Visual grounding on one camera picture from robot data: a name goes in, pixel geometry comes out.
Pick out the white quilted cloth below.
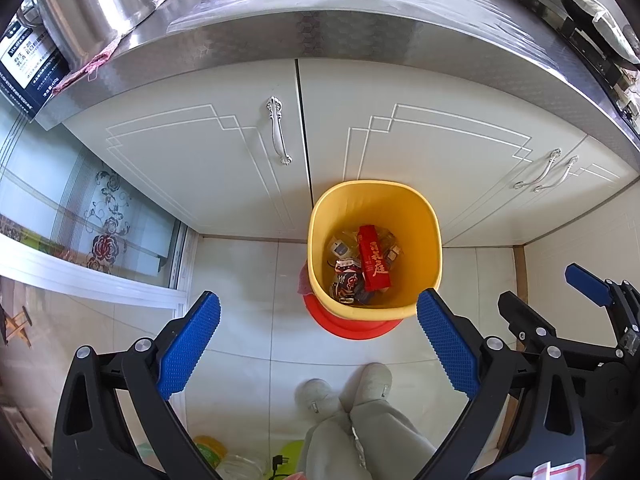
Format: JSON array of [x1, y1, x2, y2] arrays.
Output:
[[544, 0, 640, 63]]

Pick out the pink cloth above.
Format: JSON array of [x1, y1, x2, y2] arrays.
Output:
[[51, 35, 121, 95]]

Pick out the silver cabinet handle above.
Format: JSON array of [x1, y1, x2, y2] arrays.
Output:
[[531, 156, 579, 194], [265, 96, 292, 166], [514, 148, 562, 190]]

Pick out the green plastic item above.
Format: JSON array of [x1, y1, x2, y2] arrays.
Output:
[[277, 439, 307, 478]]

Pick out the wooden frame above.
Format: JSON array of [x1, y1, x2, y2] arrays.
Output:
[[0, 305, 33, 348]]

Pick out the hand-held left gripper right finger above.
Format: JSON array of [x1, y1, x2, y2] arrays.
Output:
[[416, 287, 587, 480]]

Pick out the striped snack wrapper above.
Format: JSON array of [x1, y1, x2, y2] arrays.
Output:
[[330, 257, 366, 306]]

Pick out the red paper packet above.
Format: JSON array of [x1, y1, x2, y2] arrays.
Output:
[[357, 225, 392, 292]]

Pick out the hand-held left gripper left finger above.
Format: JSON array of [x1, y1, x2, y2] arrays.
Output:
[[52, 290, 223, 480]]

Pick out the yellow plastic item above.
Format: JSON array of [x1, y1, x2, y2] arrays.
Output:
[[192, 435, 224, 471]]

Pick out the clear plastic container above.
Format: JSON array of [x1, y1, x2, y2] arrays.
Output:
[[220, 452, 268, 480]]

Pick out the large steel pot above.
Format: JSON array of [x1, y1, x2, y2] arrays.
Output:
[[30, 0, 158, 73]]

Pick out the yellow plastic bin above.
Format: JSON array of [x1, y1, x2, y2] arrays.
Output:
[[306, 180, 443, 322]]

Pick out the white cabinet door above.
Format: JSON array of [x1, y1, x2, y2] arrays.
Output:
[[442, 130, 640, 250], [60, 57, 308, 238], [297, 57, 591, 248]]

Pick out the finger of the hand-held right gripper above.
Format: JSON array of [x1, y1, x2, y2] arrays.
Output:
[[497, 290, 567, 357], [564, 262, 640, 347]]

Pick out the grey trousers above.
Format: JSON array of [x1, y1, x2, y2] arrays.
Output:
[[297, 395, 441, 480]]

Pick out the black appliance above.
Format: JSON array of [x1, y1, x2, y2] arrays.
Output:
[[542, 0, 640, 126]]

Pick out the dark labelled canister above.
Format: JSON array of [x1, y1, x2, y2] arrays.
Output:
[[0, 22, 72, 117]]

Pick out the red plastic basin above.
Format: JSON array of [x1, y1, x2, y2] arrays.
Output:
[[299, 265, 403, 343]]

